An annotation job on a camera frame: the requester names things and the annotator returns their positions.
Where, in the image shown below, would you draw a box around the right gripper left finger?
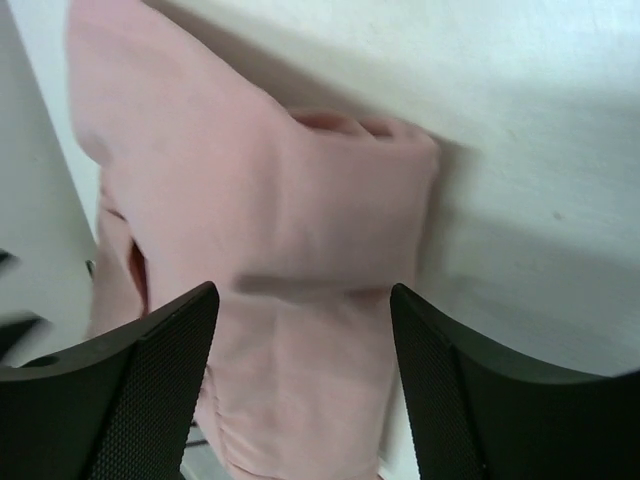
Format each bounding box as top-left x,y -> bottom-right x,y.
1,282 -> 219,479

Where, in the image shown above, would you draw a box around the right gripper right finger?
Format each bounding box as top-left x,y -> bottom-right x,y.
390,284 -> 639,479

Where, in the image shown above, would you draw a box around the pink trousers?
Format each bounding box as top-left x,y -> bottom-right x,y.
67,1 -> 438,479

